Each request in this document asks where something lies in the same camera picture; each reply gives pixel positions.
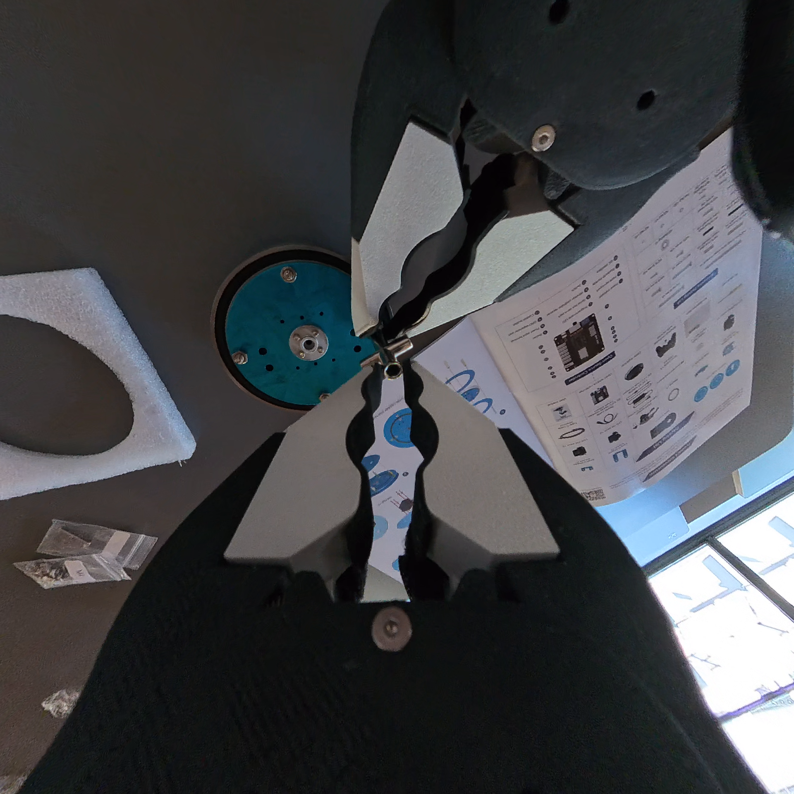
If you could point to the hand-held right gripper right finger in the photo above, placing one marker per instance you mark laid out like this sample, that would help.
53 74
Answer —
490 496

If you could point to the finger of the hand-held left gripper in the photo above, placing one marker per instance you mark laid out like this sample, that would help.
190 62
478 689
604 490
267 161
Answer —
515 260
403 198

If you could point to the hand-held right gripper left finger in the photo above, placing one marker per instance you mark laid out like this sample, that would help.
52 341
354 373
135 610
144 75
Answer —
298 496

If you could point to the small metal socket wrench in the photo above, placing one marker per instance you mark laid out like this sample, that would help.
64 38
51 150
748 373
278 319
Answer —
400 348

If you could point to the blue round base plate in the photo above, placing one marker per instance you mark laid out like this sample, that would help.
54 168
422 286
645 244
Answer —
273 310

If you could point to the dark grey desk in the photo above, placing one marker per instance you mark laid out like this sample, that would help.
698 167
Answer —
155 155

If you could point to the white foam square with hole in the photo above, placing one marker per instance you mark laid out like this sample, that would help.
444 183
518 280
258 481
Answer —
155 397

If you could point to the white instruction booklet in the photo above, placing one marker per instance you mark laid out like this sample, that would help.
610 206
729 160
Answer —
651 372

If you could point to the small clear plastic bag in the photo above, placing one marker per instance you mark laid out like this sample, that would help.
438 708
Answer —
59 702
71 570
99 539

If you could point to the large window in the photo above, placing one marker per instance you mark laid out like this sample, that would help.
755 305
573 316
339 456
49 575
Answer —
732 620

